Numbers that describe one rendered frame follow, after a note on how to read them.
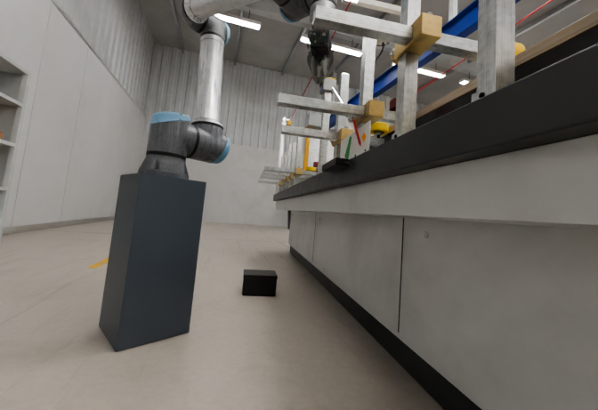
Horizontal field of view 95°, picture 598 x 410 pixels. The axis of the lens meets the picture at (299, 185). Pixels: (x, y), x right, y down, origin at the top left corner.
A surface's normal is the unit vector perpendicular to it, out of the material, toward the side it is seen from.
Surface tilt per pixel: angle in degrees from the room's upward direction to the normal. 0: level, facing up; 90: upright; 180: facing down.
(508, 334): 90
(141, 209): 90
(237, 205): 90
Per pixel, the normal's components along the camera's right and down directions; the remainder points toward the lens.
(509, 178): -0.98, -0.10
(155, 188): 0.73, 0.00
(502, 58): 0.19, -0.07
